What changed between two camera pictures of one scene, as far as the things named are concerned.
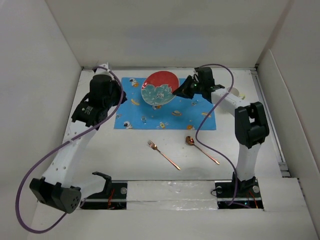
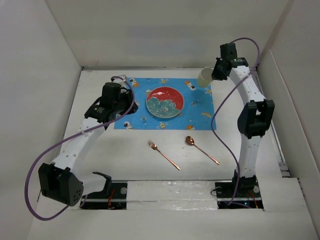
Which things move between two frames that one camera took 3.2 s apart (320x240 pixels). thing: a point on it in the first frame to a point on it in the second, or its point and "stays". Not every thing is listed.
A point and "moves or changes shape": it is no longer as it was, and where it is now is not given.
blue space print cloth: (180, 113) stays
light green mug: (234, 91) moves or changes shape
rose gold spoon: (190, 140) stays
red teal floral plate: (158, 87) to (164, 102)
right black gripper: (182, 89) to (217, 76)
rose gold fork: (153, 146) stays
